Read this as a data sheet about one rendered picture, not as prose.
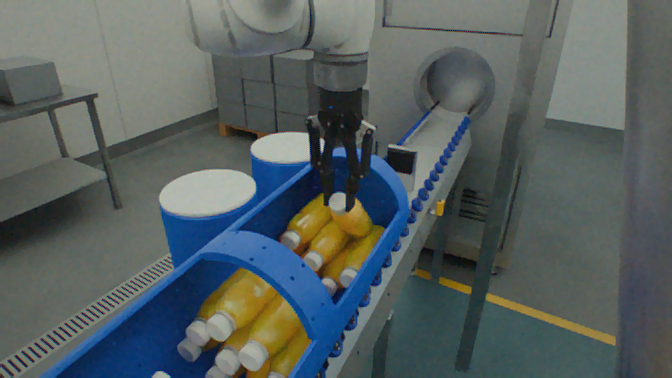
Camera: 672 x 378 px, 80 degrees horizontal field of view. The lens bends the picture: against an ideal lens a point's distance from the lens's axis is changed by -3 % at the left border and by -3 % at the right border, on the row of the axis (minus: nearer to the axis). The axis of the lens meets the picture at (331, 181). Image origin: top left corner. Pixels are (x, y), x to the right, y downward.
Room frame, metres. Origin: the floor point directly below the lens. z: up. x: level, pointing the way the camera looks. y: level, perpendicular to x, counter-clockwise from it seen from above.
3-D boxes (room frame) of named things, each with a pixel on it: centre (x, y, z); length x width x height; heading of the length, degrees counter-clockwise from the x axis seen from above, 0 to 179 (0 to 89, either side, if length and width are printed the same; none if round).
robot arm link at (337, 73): (0.69, -0.01, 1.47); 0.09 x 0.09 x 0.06
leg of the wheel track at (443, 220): (1.86, -0.60, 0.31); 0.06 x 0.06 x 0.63; 64
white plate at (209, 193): (1.06, 0.37, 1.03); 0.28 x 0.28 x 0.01
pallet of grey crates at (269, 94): (4.27, 0.52, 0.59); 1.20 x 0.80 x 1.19; 59
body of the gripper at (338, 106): (0.69, -0.01, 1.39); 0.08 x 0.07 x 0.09; 64
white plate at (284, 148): (1.40, 0.16, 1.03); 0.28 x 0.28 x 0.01
